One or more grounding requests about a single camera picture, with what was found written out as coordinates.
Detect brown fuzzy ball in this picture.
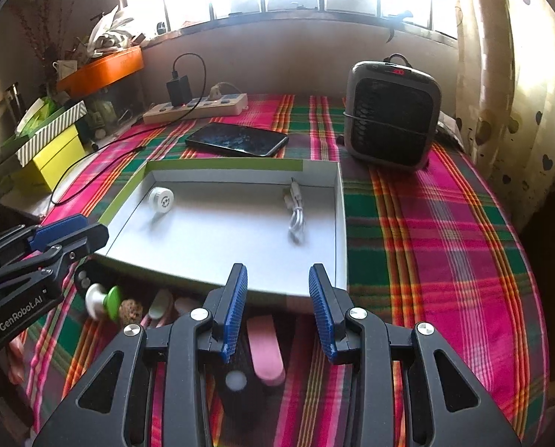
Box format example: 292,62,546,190
120,300,144,324

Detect white papers bundle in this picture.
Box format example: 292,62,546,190
79,6,141,54

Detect grey portable heater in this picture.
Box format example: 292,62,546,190
343,60,442,171

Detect green paper pack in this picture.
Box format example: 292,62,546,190
14,97,61,133

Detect green and white spool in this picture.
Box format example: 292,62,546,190
85,284,126,324

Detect cream heart-print curtain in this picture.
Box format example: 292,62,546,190
454,0,555,224

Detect white plug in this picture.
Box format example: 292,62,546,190
210,81,241,101

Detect yellow-green box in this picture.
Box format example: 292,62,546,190
0,126,87,194

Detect white shallow cardboard box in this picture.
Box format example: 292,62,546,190
93,158,348,299

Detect black window hook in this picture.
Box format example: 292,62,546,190
384,12,411,45

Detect striped gift box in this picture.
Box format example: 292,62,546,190
0,100,88,168

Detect black smartphone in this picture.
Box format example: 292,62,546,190
184,123,290,158

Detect white coiled usb cable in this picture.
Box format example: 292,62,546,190
282,177,308,245

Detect plaid tablecloth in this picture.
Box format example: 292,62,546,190
7,93,551,447

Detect black charger adapter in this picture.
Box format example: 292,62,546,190
166,73,192,108

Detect black charging cable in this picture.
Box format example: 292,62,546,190
49,53,208,206

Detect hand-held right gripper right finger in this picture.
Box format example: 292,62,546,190
308,263,523,447

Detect dried flower branches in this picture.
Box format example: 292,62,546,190
10,4,61,63

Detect pink tape dispenser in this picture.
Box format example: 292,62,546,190
140,289,190,329

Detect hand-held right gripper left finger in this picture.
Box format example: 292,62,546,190
33,263,250,447

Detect black oval holder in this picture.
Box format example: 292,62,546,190
74,263,96,292

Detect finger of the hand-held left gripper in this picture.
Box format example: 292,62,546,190
0,214,88,261
0,224,110,289

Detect orange storage box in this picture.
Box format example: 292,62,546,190
56,47,145,94

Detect clear storage container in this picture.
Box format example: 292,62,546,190
84,81,145,133

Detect white power strip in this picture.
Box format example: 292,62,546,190
142,92,250,126

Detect small white round jar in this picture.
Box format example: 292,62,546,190
146,186,177,217

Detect pink stick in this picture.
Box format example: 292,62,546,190
246,314,286,386

